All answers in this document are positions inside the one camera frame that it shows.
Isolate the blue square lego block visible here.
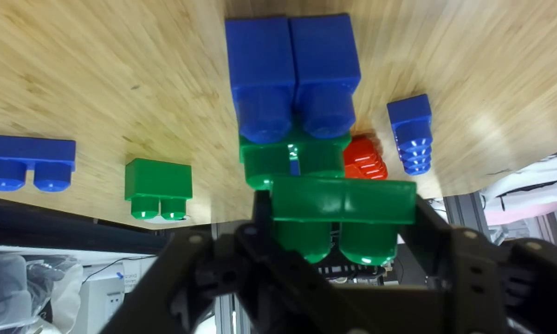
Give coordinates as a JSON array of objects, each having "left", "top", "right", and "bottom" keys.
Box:
[{"left": 224, "top": 13, "right": 363, "bottom": 145}]

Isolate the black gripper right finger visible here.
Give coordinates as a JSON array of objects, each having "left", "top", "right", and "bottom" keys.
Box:
[{"left": 415, "top": 203, "right": 557, "bottom": 334}]

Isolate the clear plastic bag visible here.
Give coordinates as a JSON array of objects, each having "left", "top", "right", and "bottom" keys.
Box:
[{"left": 0, "top": 249, "right": 86, "bottom": 334}]

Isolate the red lego block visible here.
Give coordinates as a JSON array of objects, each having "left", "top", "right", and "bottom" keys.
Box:
[{"left": 342, "top": 134, "right": 391, "bottom": 182}]

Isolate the blue four-stud lego block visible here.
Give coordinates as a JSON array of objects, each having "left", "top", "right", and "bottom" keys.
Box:
[
  {"left": 0, "top": 134, "right": 79, "bottom": 193},
  {"left": 387, "top": 93, "right": 435, "bottom": 177}
]

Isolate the white appliance box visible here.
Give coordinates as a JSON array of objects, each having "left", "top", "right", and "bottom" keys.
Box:
[{"left": 81, "top": 271, "right": 129, "bottom": 334}]

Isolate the pink sheet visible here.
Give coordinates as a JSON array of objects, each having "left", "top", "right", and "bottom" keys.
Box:
[{"left": 482, "top": 154, "right": 557, "bottom": 229}]

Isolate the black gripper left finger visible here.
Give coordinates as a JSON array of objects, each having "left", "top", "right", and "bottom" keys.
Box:
[{"left": 101, "top": 191, "right": 355, "bottom": 334}]

